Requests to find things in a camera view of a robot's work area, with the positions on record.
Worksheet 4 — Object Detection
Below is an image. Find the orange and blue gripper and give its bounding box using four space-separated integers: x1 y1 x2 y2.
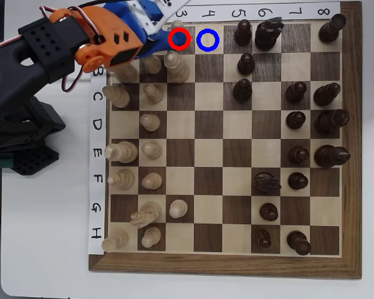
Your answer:
48 1 188 74

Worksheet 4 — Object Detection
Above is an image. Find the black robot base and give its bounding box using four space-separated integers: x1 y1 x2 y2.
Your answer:
11 96 67 176

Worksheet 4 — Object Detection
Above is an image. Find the white paper strip with numbers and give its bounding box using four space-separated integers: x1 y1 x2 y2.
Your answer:
166 2 342 24

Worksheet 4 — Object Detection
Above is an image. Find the light wooden knight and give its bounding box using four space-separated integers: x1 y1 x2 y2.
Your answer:
111 61 138 84
130 201 163 230

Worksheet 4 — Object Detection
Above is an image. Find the dark wooden pawn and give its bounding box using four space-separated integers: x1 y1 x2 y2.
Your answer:
287 172 310 191
234 19 253 48
232 78 254 105
285 111 307 131
287 146 310 166
259 202 280 222
284 81 308 105
237 52 256 76

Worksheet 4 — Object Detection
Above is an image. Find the light wooden bishop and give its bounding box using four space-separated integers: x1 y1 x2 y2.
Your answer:
107 168 136 192
102 85 132 110

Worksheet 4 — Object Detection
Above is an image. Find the dark wooden knight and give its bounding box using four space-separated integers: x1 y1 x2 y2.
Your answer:
252 173 283 196
254 16 284 52

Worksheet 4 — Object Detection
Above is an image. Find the light wooden king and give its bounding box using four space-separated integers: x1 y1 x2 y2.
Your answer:
103 140 139 164

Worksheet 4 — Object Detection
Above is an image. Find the white paper strip with letters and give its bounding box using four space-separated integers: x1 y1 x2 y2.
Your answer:
87 67 108 255

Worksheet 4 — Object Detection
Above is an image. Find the dark wooden rook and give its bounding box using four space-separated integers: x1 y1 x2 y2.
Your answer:
318 13 348 44
286 230 312 257

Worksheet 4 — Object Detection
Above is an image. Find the dark wooden bishop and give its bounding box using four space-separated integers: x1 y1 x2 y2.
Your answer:
312 82 342 108

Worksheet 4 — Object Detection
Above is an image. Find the dark wooden queen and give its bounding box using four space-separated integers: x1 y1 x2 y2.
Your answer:
314 108 351 135

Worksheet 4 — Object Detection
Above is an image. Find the dark wooden king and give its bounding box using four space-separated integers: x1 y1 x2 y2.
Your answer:
314 145 352 169

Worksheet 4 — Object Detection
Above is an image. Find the light wooden rook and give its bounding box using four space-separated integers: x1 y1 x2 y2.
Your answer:
100 229 130 254

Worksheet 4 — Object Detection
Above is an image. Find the dark green clamp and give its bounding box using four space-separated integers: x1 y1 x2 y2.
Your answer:
0 154 15 169

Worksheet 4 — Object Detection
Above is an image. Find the black pawn at H6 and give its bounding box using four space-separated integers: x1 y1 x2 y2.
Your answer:
252 229 273 250

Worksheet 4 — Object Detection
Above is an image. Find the wooden chessboard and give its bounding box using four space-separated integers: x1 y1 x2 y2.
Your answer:
87 1 363 280

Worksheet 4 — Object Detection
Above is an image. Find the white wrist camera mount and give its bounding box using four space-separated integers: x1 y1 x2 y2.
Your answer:
127 0 191 36

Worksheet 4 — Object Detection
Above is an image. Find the black camera cable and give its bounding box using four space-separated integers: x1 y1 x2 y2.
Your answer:
77 0 113 10

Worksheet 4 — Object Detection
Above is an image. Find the white red black servo cable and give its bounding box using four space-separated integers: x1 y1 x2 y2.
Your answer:
39 4 108 93
0 33 24 55

